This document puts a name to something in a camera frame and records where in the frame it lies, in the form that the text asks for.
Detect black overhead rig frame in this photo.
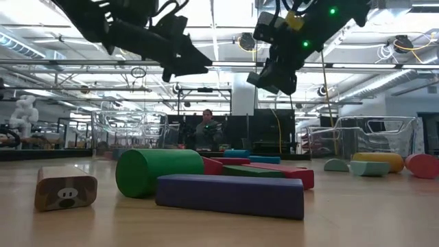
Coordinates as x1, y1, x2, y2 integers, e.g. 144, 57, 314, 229
177, 87, 233, 116

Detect wooden block with pig face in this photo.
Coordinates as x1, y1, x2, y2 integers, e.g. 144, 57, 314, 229
34, 165, 98, 212

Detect yellow hanging cord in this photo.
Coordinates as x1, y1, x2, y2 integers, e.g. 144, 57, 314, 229
320, 51, 339, 155

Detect red cylinder block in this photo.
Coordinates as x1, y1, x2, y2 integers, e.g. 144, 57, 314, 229
404, 153, 439, 180

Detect white column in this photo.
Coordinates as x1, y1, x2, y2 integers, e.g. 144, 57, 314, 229
232, 72, 259, 116

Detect dark blue long block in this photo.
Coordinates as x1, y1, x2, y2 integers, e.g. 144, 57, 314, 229
155, 174, 305, 221

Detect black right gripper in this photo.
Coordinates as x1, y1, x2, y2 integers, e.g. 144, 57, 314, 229
246, 34, 309, 96

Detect teal half-cylinder block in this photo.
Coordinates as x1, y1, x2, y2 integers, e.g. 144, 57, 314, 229
349, 161, 391, 177

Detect red stacked bins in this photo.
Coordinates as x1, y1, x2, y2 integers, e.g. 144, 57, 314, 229
300, 132, 311, 154

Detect green long block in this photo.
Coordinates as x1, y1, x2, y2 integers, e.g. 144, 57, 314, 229
222, 165, 285, 178

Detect green cylinder block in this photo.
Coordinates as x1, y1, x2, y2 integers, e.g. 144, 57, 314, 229
115, 148, 205, 199

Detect red rectangular block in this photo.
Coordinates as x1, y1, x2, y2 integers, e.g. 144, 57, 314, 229
202, 156, 224, 176

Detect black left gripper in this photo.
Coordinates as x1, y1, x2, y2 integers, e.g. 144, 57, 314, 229
150, 15, 213, 83

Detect black partition wall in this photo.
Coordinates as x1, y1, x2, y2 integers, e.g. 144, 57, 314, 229
167, 115, 254, 152

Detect yellow cylinder block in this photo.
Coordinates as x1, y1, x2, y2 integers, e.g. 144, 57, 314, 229
352, 152, 405, 174

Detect black panel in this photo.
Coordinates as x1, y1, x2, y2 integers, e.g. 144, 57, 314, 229
253, 108, 296, 154

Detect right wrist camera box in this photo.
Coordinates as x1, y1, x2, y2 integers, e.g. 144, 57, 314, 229
253, 12, 287, 44

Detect white robot figure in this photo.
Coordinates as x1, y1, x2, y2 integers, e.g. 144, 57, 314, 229
9, 95, 40, 139

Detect long ceiling light rail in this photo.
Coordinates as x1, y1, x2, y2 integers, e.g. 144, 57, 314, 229
0, 58, 439, 70

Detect small teal half-round block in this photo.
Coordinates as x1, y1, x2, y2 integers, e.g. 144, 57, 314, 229
323, 158, 350, 172

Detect person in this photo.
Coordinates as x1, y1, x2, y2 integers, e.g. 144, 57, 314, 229
193, 108, 224, 151

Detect red cube block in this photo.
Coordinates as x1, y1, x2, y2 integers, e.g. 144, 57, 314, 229
209, 156, 251, 166

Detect silver ventilation duct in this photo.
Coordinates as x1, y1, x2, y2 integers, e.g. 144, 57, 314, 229
337, 68, 439, 102

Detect red long block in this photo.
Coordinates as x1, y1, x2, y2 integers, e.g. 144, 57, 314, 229
241, 163, 316, 190

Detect yellow tape band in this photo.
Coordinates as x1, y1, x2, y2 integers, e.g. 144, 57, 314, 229
286, 10, 305, 32

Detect black ceiling cable reel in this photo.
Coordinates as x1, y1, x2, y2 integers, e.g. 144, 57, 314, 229
393, 34, 415, 54
238, 32, 257, 52

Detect blue rounded block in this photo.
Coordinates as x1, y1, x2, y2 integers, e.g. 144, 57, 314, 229
223, 149, 251, 158
248, 155, 281, 165

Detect clear plastic bin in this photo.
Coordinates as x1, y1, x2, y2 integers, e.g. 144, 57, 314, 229
306, 115, 418, 159
91, 110, 169, 161

